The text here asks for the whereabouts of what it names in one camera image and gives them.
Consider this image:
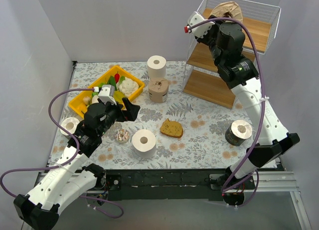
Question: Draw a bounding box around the brown roll with label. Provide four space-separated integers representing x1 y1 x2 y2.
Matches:
149 78 169 103

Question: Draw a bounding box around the white wire wooden shelf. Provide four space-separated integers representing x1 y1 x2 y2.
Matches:
181 0 281 108

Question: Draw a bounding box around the white paper roll left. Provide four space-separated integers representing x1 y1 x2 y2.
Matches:
60 117 80 134

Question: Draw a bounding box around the white paper towel roll front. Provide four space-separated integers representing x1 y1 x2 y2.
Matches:
132 129 157 159

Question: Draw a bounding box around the white paper towel roll back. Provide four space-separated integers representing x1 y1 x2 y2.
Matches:
147 55 166 79

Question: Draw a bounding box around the yellow green pepper toy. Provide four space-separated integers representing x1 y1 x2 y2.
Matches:
113 90 126 103

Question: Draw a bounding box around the red chili pepper toy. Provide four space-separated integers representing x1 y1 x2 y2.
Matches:
114 73 120 83

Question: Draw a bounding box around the dark wrapped paper roll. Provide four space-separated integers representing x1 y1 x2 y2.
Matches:
225 120 253 146

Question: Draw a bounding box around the white paper towel roll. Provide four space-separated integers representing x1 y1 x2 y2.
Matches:
147 55 166 79
132 129 157 159

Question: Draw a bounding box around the cat shaped bread slice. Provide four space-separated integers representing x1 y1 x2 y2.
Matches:
160 119 183 138

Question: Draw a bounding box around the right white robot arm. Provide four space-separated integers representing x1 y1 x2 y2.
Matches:
188 15 300 191

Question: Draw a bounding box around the yellow plastic bin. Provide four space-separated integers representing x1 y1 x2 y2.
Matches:
69 65 145 117

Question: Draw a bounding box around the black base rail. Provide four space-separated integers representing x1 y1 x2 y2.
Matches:
37 168 297 206

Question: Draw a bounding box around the floral table mat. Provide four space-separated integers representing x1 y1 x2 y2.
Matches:
48 60 279 170

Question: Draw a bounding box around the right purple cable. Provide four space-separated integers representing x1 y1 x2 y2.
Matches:
189 17 266 207

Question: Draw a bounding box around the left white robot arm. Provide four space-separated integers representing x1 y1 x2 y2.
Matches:
13 98 140 230

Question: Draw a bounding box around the green leafy vegetable toy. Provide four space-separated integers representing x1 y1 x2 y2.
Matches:
93 75 126 91

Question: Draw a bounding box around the white cauliflower toy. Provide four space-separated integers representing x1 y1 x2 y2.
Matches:
117 76 139 97

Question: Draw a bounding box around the white garlic toy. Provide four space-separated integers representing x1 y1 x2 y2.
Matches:
83 95 99 105

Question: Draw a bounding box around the brown roll with drawing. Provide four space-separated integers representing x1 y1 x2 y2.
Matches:
210 1 244 22

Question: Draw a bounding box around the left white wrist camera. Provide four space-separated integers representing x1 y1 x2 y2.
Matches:
93 85 117 105

